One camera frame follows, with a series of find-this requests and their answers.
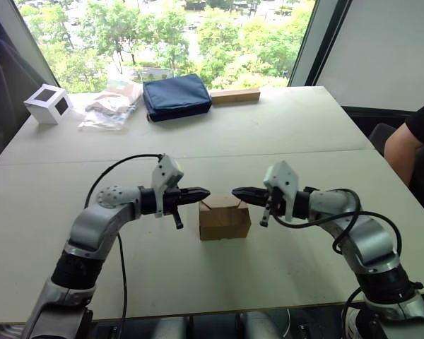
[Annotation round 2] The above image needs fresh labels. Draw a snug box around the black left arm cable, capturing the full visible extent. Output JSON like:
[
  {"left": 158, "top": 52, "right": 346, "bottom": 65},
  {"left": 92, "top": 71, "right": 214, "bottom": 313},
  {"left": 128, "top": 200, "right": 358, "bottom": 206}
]
[{"left": 84, "top": 153, "right": 164, "bottom": 336}]

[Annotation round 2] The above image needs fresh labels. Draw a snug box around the grey rounded housing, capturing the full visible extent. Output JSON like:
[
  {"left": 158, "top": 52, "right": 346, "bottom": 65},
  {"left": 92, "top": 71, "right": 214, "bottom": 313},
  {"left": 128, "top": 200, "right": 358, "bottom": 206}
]
[
  {"left": 151, "top": 316, "right": 189, "bottom": 339},
  {"left": 245, "top": 310, "right": 282, "bottom": 339}
]

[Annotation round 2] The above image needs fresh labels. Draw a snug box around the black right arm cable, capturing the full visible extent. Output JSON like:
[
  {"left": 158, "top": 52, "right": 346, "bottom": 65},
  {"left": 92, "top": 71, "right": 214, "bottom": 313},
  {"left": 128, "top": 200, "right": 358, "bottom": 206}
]
[{"left": 271, "top": 189, "right": 404, "bottom": 339}]

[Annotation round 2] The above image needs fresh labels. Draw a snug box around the large glass window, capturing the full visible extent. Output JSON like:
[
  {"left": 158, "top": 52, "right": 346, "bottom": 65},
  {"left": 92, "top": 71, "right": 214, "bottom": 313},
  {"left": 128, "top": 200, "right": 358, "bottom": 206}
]
[{"left": 19, "top": 0, "right": 317, "bottom": 95}]

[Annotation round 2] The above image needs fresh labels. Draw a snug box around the beige folded garment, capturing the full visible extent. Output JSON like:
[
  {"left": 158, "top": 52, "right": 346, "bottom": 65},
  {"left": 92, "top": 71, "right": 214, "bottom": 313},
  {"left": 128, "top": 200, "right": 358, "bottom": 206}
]
[{"left": 86, "top": 83, "right": 144, "bottom": 114}]

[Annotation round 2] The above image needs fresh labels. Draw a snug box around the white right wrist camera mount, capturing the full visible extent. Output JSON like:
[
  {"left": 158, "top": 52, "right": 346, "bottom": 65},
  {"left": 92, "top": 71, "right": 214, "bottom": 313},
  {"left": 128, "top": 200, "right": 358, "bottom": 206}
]
[{"left": 262, "top": 160, "right": 300, "bottom": 223}]

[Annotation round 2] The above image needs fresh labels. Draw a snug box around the clear plastic packaging bag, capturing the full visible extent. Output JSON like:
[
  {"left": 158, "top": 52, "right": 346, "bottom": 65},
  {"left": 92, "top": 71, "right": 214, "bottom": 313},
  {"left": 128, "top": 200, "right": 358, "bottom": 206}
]
[{"left": 77, "top": 78, "right": 144, "bottom": 132}]

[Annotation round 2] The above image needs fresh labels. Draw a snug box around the small brown cardboard box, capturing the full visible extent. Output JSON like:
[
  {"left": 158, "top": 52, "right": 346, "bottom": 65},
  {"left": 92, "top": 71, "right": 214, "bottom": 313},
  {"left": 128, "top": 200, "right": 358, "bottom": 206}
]
[{"left": 199, "top": 193, "right": 252, "bottom": 242}]

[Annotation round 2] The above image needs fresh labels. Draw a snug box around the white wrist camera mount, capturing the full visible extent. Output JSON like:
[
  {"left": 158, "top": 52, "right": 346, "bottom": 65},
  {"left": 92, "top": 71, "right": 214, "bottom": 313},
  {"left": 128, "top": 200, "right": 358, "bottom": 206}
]
[
  {"left": 262, "top": 160, "right": 300, "bottom": 223},
  {"left": 150, "top": 154, "right": 185, "bottom": 219}
]

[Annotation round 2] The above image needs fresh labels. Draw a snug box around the light wooden block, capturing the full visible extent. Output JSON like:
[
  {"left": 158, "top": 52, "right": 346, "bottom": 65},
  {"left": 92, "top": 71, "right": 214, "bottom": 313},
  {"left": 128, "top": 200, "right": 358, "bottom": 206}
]
[{"left": 210, "top": 88, "right": 261, "bottom": 106}]

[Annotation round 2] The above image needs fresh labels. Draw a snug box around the white window blind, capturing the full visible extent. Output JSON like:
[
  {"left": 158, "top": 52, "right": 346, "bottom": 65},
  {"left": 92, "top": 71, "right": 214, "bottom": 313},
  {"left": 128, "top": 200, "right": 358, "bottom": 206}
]
[{"left": 316, "top": 0, "right": 424, "bottom": 111}]

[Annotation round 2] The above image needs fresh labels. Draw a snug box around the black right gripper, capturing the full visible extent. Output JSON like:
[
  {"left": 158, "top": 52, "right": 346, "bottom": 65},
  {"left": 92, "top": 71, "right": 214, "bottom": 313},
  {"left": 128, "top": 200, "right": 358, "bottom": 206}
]
[{"left": 231, "top": 186, "right": 288, "bottom": 227}]

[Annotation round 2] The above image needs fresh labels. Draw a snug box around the dark grey chair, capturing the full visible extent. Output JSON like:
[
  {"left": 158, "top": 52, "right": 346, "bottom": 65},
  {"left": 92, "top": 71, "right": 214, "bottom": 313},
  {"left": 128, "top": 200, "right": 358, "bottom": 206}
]
[{"left": 369, "top": 122, "right": 399, "bottom": 157}]

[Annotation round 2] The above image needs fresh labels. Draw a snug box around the navy blue fabric pouch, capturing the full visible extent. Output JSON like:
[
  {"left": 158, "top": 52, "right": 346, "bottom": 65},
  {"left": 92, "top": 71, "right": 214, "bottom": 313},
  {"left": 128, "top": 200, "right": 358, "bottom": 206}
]
[{"left": 141, "top": 73, "right": 213, "bottom": 124}]

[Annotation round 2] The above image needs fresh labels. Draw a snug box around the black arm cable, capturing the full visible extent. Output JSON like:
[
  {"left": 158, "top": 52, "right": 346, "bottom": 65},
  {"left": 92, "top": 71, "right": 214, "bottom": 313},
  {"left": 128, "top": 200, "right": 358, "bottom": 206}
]
[
  {"left": 271, "top": 189, "right": 404, "bottom": 339},
  {"left": 84, "top": 153, "right": 164, "bottom": 336}
]

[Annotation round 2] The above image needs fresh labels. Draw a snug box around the white cube with black squares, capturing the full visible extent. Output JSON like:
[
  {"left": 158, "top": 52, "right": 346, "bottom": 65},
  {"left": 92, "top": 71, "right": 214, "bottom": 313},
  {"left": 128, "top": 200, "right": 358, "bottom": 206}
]
[{"left": 23, "top": 83, "right": 74, "bottom": 126}]

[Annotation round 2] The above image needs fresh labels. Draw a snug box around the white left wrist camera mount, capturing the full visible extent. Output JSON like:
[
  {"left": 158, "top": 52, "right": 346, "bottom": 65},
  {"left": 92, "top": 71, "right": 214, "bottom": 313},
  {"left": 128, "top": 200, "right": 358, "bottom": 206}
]
[{"left": 150, "top": 154, "right": 185, "bottom": 219}]

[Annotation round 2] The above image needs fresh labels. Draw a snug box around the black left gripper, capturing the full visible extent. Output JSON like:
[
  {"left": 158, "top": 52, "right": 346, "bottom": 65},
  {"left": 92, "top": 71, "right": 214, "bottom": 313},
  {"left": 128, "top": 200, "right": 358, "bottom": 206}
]
[{"left": 161, "top": 186, "right": 212, "bottom": 231}]

